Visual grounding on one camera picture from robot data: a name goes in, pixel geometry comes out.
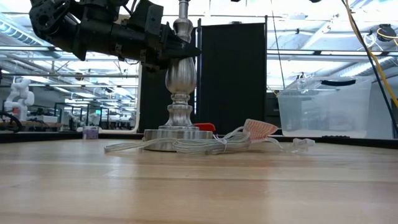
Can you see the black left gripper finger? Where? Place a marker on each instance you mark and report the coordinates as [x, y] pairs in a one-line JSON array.
[[180, 51]]

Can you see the silver table lamp base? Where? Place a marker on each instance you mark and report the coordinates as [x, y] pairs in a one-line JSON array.
[[181, 77]]

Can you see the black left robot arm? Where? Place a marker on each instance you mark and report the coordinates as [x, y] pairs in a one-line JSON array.
[[62, 28]]

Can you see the black divider panel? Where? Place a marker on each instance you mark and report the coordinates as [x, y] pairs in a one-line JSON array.
[[233, 77]]

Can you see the red stapler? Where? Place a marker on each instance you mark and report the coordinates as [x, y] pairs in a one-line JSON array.
[[205, 127]]

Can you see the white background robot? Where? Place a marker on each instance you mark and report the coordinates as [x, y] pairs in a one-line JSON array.
[[20, 96]]

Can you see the clear plastic storage bin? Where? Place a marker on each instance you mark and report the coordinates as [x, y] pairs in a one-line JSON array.
[[326, 109]]

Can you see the black round ceiling device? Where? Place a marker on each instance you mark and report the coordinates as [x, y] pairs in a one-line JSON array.
[[386, 32]]

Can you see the black aluminium table frame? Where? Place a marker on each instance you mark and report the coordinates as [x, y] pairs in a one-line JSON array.
[[46, 136]]

